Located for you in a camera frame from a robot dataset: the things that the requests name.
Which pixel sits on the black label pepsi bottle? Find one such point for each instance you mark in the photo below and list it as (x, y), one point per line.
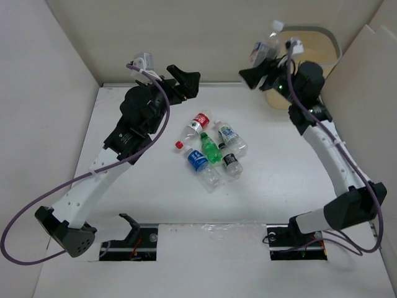
(232, 166)

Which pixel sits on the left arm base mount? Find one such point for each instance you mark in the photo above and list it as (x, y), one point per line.
(140, 244)

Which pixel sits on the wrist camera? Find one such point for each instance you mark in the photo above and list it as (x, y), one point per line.
(143, 61)
(295, 46)

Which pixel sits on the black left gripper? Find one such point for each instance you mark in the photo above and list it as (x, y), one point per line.
(188, 84)

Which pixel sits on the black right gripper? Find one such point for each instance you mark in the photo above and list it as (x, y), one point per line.
(252, 76)

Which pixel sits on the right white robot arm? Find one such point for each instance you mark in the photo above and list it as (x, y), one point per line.
(356, 195)

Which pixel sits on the blue label water bottle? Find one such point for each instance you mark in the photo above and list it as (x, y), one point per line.
(208, 176)

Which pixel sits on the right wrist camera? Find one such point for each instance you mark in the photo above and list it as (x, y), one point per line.
(295, 46)

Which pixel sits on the green plastic soda bottle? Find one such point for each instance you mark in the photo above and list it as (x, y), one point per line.
(210, 148)

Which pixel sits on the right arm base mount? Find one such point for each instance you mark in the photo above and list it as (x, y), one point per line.
(287, 243)

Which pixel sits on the red label clear bottle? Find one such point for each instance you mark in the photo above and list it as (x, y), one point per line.
(193, 129)

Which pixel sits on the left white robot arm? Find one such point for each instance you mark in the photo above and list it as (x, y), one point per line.
(65, 220)

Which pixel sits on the green white label bottle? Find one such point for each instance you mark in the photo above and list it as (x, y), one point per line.
(230, 138)

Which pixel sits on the grapefruit label clear bottle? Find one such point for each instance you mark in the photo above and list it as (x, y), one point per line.
(269, 46)

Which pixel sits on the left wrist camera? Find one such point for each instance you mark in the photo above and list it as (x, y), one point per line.
(143, 61)

